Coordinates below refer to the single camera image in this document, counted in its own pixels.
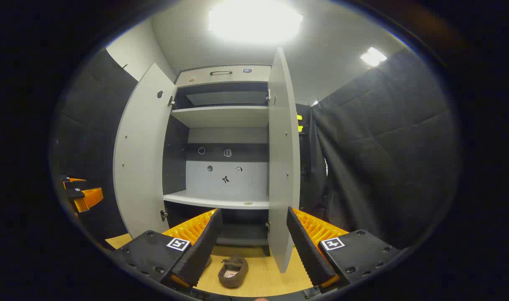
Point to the grey cabinet shelf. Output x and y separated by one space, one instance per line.
221 116
221 200

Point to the grey shoe cabinet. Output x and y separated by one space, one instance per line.
227 179

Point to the large ceiling light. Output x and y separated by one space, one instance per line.
254 21

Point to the grey cabinet drawer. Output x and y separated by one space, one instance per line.
204 77

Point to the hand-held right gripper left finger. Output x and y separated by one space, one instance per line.
204 246

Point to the grey shoe cabinet door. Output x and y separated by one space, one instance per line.
283 167
141 159

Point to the small ceiling light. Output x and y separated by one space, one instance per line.
373 56

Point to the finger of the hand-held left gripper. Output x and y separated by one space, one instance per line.
89 197
72 181

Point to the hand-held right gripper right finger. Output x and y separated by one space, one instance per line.
306 251

